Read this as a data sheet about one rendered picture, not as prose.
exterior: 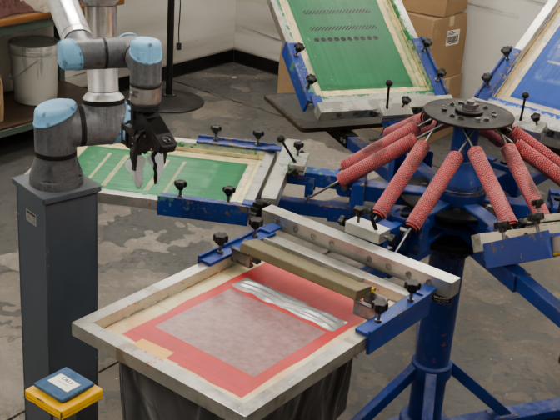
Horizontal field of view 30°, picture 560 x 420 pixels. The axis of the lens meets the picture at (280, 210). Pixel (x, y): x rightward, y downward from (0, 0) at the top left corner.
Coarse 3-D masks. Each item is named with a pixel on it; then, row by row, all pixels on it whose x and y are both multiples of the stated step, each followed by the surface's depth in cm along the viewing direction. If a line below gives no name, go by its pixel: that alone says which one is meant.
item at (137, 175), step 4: (140, 156) 253; (128, 160) 257; (140, 160) 253; (144, 160) 254; (128, 164) 257; (140, 164) 254; (144, 164) 254; (128, 168) 257; (136, 168) 253; (140, 168) 254; (132, 172) 254; (136, 172) 254; (140, 172) 254; (132, 176) 255; (136, 176) 254; (140, 176) 255; (136, 180) 255; (140, 180) 255; (136, 184) 256; (140, 184) 256
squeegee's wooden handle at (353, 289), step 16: (256, 240) 303; (256, 256) 296; (272, 256) 293; (288, 256) 294; (304, 272) 286; (320, 272) 285; (336, 272) 287; (336, 288) 281; (352, 288) 278; (368, 288) 281
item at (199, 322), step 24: (264, 264) 311; (216, 288) 295; (288, 288) 298; (312, 288) 299; (168, 312) 281; (192, 312) 282; (216, 312) 283; (240, 312) 283; (264, 312) 284; (144, 336) 269; (168, 336) 270; (192, 336) 271; (216, 336) 272
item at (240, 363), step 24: (288, 312) 285; (336, 312) 287; (240, 336) 272; (264, 336) 273; (288, 336) 274; (312, 336) 275; (336, 336) 276; (192, 360) 260; (216, 360) 261; (240, 360) 262; (264, 360) 262; (288, 360) 263; (216, 384) 251; (240, 384) 252
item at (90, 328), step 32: (320, 256) 310; (160, 288) 286; (384, 288) 296; (96, 320) 268; (128, 352) 255; (352, 352) 266; (192, 384) 244; (288, 384) 247; (224, 416) 239; (256, 416) 238
